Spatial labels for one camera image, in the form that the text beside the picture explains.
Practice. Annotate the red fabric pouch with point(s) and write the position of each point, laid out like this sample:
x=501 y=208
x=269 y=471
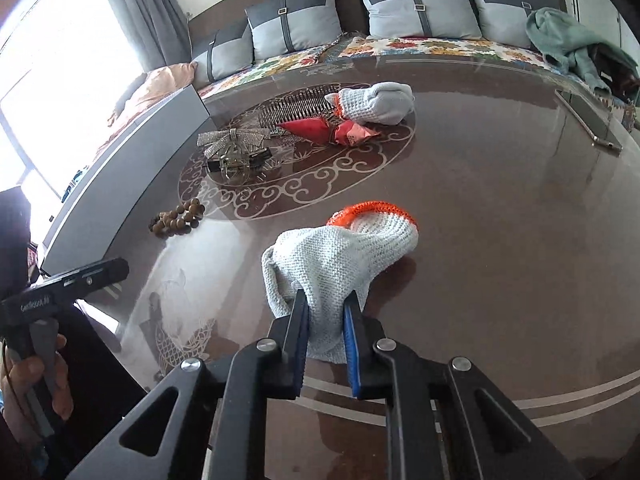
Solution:
x=315 y=130

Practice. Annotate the black toothed hair comb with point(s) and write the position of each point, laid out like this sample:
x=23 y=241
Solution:
x=295 y=110

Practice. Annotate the white cardboard box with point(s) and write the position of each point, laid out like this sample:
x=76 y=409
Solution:
x=125 y=180

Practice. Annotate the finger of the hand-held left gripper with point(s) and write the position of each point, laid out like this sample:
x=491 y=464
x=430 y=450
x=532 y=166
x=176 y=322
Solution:
x=100 y=272

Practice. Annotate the person's left hand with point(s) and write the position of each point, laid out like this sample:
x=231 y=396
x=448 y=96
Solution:
x=27 y=372

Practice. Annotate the white knit glove orange cuff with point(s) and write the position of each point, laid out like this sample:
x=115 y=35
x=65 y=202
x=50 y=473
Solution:
x=385 y=102
x=330 y=270

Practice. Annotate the person's black pants leg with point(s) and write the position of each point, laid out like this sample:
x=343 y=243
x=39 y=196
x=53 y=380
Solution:
x=105 y=375

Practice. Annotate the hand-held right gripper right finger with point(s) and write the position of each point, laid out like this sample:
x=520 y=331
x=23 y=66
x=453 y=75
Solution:
x=351 y=350

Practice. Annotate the sparkly bow hair clip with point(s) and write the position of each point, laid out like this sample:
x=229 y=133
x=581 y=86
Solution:
x=225 y=141

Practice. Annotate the floral sofa cover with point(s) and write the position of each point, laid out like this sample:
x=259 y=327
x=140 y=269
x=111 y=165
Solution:
x=450 y=47
x=280 y=67

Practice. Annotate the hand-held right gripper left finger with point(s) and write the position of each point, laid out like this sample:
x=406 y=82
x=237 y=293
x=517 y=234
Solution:
x=300 y=345

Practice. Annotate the dark bag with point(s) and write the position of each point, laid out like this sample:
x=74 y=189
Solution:
x=620 y=72

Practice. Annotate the smartphone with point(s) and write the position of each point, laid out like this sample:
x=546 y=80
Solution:
x=590 y=120

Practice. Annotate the grey curtain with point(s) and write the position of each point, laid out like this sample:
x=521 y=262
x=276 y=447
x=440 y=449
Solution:
x=145 y=5

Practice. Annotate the black hair clip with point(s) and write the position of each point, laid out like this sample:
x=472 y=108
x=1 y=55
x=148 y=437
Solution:
x=260 y=157

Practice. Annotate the pink blanket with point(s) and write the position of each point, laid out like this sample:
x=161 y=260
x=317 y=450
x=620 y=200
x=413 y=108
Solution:
x=155 y=90

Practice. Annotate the green cloth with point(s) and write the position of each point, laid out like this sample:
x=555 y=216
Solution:
x=560 y=40

